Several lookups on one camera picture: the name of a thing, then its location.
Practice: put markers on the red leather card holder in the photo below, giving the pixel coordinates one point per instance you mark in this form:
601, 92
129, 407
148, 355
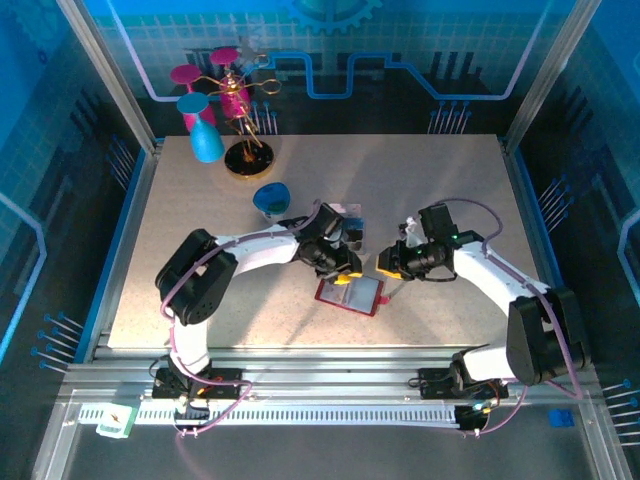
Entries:
362, 295

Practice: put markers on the blue VIP card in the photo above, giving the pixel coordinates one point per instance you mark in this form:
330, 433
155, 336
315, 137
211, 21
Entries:
356, 226

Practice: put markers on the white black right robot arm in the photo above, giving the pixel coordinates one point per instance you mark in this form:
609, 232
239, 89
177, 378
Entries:
490, 275

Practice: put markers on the clear acrylic card stand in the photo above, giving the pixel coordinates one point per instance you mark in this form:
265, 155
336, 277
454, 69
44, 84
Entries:
355, 210

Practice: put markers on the white cup with blue lid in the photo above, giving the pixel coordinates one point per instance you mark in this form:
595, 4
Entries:
272, 197

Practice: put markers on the blue glitter wine glass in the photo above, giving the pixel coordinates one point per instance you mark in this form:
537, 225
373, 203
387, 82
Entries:
206, 145

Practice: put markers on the small black electronics box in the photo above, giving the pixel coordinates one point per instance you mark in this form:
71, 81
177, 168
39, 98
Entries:
192, 414
470, 417

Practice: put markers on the small blue block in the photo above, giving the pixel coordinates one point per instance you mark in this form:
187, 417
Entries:
561, 419

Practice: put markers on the pink glitter wine glass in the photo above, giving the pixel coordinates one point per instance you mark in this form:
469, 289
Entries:
223, 55
186, 74

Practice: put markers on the green white tag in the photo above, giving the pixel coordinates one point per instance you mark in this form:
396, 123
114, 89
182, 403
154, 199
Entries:
116, 421

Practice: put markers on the aluminium front rail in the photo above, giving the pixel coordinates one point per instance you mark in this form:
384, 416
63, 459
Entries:
325, 370

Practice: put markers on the aluminium side rail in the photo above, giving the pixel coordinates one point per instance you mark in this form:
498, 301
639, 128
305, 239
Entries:
541, 250
120, 250

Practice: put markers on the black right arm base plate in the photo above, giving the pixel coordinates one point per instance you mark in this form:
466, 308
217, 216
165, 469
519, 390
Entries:
432, 382

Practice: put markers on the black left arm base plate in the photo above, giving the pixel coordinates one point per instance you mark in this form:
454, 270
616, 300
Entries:
230, 374

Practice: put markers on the aluminium frame post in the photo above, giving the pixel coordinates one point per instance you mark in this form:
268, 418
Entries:
549, 75
111, 75

